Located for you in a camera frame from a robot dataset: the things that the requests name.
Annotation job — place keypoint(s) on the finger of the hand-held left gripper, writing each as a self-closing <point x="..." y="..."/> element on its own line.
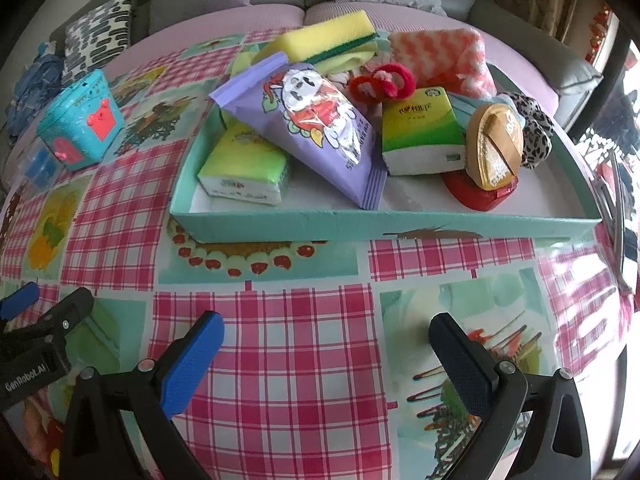
<point x="70" y="312"/>
<point x="20" y="297"/>

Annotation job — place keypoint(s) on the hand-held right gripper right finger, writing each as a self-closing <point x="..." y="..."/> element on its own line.
<point x="460" y="365"/>

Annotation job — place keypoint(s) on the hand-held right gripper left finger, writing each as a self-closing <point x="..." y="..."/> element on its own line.
<point x="192" y="360"/>

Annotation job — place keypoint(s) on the teal cardboard tray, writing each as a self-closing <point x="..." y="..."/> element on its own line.
<point x="400" y="222"/>

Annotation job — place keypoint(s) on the red tape roll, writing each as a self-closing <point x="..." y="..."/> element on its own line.
<point x="475" y="197"/>

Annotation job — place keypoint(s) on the teal toy house box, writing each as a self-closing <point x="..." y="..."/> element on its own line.
<point x="75" y="110"/>

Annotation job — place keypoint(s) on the large green tissue pack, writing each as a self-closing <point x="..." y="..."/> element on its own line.
<point x="240" y="165"/>

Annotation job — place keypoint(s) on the gold round packet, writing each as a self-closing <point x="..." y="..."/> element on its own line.
<point x="492" y="145"/>

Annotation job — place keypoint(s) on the small green tissue pack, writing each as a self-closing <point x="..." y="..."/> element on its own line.
<point x="420" y="130"/>

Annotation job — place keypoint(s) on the leopard print scrunchie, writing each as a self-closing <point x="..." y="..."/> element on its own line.
<point x="537" y="130"/>

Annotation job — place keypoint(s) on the light blue cloth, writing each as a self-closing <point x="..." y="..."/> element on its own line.
<point x="462" y="105"/>

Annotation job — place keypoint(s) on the purple printed snack packet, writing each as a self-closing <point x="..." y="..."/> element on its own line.
<point x="265" y="105"/>

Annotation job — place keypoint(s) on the pink white striped cloth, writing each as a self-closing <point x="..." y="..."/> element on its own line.
<point x="440" y="55"/>

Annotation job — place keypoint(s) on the yellow-green cloth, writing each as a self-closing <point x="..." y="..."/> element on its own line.
<point x="345" y="62"/>

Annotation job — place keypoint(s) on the yellow green sponge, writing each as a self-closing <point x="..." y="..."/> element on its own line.
<point x="320" y="35"/>

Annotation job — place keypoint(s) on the pink plaid printed tablecloth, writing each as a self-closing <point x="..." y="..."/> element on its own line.
<point x="280" y="360"/>

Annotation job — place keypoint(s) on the clear plastic box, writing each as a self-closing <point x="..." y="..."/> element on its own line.
<point x="37" y="167"/>

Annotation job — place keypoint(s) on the blue clothes pile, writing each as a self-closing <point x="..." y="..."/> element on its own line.
<point x="35" y="80"/>

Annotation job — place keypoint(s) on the black white patterned pillow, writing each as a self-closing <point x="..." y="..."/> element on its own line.
<point x="97" y="35"/>

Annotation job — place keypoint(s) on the grey sofa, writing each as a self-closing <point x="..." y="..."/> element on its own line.
<point x="565" y="80"/>

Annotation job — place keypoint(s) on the red hanging decoration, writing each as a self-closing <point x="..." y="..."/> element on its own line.
<point x="597" y="30"/>

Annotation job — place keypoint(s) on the metal frame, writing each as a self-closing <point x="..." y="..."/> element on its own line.
<point x="620" y="240"/>

